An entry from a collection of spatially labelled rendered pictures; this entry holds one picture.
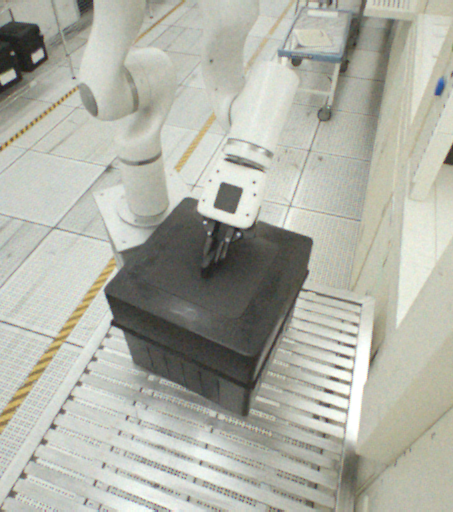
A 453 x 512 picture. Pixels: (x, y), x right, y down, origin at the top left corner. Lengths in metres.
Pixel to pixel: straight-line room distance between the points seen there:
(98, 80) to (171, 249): 0.40
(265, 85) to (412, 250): 0.54
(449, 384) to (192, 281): 0.40
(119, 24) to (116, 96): 0.14
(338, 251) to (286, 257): 1.48
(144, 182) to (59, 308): 1.07
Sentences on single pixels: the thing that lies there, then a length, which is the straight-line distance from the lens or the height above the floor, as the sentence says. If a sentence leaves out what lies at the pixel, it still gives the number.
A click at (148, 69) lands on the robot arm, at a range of 1.01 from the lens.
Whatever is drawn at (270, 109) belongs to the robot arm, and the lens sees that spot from 0.69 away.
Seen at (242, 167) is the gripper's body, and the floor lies 1.16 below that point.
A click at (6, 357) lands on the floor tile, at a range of 1.99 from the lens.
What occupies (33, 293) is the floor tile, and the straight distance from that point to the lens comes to 2.15.
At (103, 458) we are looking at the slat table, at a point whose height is 0.76.
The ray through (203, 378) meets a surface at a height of 0.85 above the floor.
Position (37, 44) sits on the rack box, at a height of 0.33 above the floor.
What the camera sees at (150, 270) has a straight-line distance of 0.72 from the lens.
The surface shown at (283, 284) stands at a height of 1.01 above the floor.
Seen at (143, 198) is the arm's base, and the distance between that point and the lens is 1.14.
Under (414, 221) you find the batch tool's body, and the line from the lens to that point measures 1.12.
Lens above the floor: 1.56
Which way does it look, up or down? 49 degrees down
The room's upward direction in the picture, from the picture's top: straight up
